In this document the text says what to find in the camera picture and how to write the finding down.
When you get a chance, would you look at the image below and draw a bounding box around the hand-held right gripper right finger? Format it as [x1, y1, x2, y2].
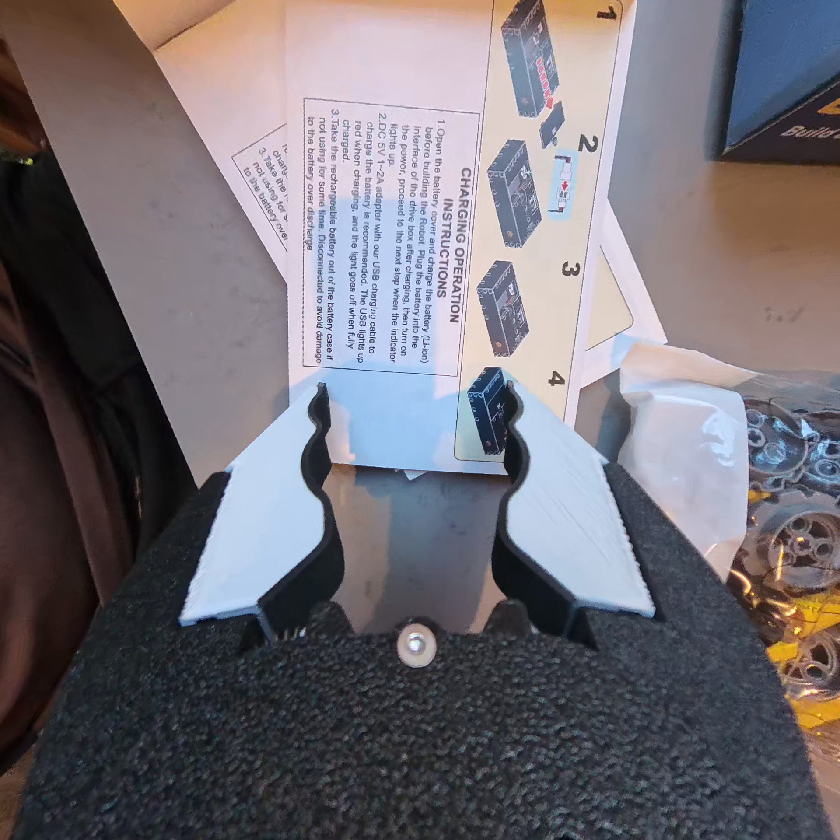
[491, 382, 657, 641]

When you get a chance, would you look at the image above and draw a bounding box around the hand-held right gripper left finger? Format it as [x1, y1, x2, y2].
[178, 382, 345, 644]

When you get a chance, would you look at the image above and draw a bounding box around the white charging instruction sheet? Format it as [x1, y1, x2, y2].
[284, 0, 639, 476]
[112, 0, 669, 421]

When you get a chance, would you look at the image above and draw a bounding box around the blue cardboard kit box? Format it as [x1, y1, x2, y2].
[717, 0, 840, 163]

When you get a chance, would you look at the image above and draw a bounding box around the clear bag of wheels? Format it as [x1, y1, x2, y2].
[617, 338, 840, 742]

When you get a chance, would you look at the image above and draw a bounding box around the black cloth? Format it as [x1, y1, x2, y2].
[0, 151, 198, 592]

